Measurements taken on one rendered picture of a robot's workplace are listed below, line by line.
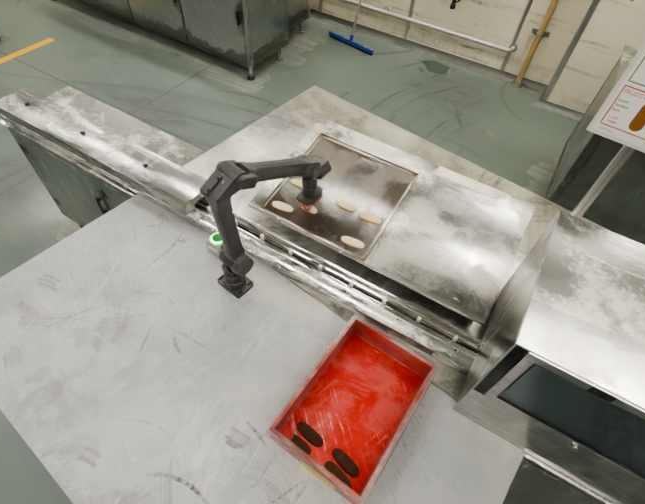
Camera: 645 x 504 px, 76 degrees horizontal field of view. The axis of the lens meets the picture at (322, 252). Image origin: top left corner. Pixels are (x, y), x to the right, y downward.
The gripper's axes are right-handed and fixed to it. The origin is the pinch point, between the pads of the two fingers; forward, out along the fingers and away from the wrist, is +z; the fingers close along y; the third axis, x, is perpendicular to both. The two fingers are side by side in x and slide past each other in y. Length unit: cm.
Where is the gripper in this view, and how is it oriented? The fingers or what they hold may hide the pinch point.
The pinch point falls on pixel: (310, 207)
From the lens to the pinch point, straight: 174.2
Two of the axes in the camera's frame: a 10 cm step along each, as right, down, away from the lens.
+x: -8.0, -5.1, 3.1
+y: 6.0, -6.7, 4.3
